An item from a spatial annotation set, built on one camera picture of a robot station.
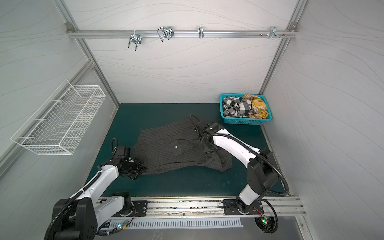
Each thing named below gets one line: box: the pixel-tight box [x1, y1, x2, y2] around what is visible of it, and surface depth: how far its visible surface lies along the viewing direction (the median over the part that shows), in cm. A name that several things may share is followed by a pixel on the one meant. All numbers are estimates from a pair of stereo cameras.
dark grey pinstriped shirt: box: [133, 117, 233, 175], surface depth 95 cm
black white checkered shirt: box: [222, 96, 253, 118], surface depth 109 cm
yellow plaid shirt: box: [242, 94, 269, 119], surface depth 106 cm
